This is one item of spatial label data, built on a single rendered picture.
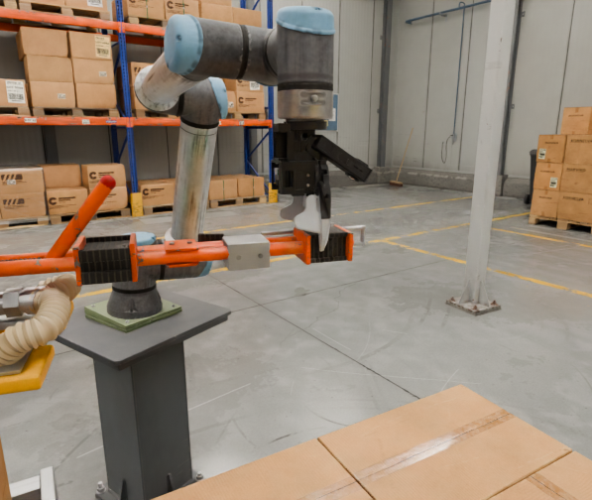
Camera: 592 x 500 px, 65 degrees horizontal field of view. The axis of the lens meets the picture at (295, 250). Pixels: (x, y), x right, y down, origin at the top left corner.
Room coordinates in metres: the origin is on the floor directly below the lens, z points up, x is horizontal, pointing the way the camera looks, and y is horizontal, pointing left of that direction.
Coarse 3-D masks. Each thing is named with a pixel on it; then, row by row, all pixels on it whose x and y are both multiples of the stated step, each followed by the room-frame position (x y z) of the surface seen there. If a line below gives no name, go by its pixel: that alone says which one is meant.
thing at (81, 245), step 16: (80, 240) 0.68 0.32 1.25; (96, 240) 0.72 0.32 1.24; (112, 240) 0.73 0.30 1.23; (128, 240) 0.73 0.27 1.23; (80, 256) 0.63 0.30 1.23; (96, 256) 0.64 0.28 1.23; (112, 256) 0.64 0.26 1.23; (128, 256) 0.65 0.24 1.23; (80, 272) 0.64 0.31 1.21; (96, 272) 0.64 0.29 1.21; (112, 272) 0.64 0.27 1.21; (128, 272) 0.65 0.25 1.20
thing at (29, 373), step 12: (48, 348) 0.60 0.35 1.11; (24, 360) 0.56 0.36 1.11; (36, 360) 0.56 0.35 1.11; (48, 360) 0.57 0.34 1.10; (0, 372) 0.52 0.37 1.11; (12, 372) 0.53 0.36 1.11; (24, 372) 0.53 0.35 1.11; (36, 372) 0.53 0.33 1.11; (0, 384) 0.51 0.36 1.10; (12, 384) 0.51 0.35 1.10; (24, 384) 0.52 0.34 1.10; (36, 384) 0.52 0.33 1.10
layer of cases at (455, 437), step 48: (336, 432) 1.19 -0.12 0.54; (384, 432) 1.19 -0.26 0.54; (432, 432) 1.19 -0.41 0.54; (480, 432) 1.19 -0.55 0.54; (528, 432) 1.19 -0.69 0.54; (240, 480) 0.99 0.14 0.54; (288, 480) 0.99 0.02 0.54; (336, 480) 0.99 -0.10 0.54; (384, 480) 0.99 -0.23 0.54; (432, 480) 0.99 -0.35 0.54; (480, 480) 0.99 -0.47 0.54; (528, 480) 0.99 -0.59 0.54; (576, 480) 0.99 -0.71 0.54
